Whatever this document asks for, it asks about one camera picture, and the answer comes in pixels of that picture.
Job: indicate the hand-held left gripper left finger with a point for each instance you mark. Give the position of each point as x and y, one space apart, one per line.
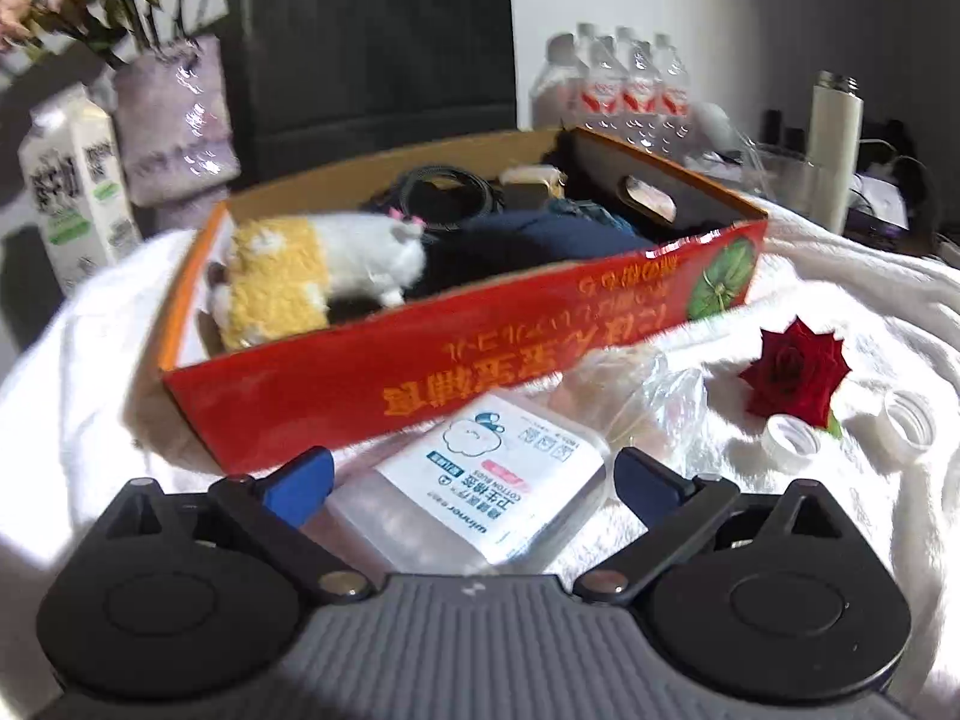
304 487

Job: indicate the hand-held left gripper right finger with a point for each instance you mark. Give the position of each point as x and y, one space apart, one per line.
645 487

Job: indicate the clear plastic bag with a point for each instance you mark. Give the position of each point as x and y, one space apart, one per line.
645 397

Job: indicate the white bottle cap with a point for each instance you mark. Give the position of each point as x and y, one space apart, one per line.
791 444
909 420

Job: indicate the clear cotton swab box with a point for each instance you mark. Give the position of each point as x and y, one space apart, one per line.
487 480

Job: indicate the red artificial rose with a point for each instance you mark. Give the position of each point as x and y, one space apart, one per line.
795 367

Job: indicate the red cardboard box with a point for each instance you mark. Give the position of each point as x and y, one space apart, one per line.
450 345

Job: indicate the white and yellow plush toy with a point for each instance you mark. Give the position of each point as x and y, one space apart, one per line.
352 247

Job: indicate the navy fabric pouch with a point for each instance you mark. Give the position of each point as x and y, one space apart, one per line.
540 240

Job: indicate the blue printed tissue packet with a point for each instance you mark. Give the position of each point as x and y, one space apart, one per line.
592 211

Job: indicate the cream and gold charger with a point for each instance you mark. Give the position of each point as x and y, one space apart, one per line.
529 176

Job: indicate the white towel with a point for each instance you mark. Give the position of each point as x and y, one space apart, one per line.
90 360

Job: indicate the clear glass container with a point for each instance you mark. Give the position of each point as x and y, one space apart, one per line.
780 172

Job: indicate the white milk carton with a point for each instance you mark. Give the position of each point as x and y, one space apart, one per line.
75 195

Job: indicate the lavender vase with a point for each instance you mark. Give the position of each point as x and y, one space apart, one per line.
176 135

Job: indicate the white thermos bottle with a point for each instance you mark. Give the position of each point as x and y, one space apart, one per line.
832 150

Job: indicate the shrink-wrapped water bottle pack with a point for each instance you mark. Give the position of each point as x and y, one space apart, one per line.
630 97

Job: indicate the black paper bag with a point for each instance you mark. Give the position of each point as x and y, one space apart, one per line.
375 52

